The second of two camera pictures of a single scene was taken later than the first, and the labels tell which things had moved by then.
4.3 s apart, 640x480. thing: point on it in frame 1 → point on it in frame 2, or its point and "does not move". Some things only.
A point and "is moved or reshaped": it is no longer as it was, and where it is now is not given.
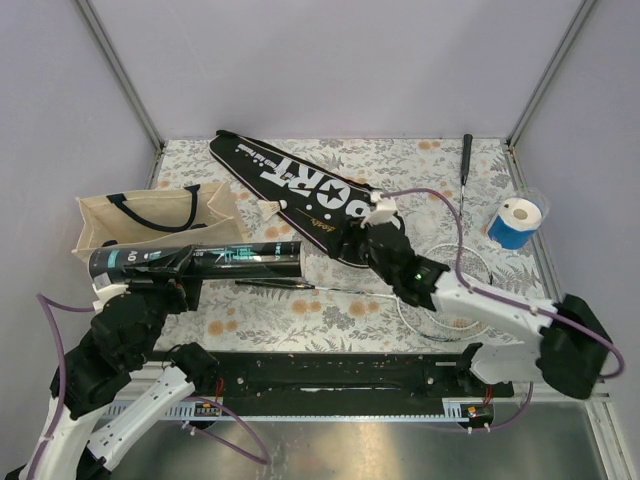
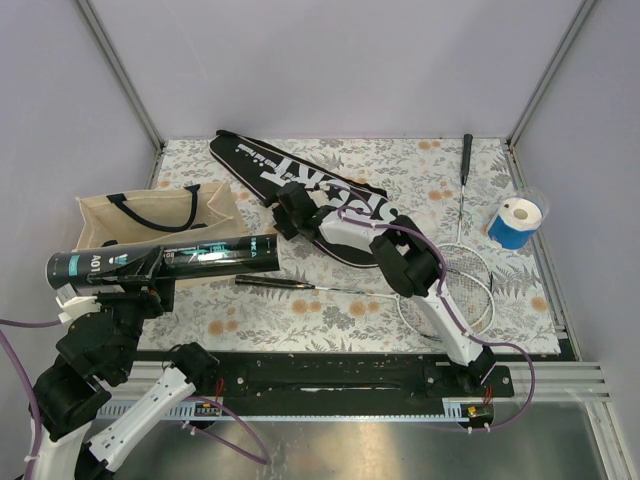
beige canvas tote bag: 198,214 does not move
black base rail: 331,383 does not move
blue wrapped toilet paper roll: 515,224 does not move
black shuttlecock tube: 283,259 is moved or reshaped
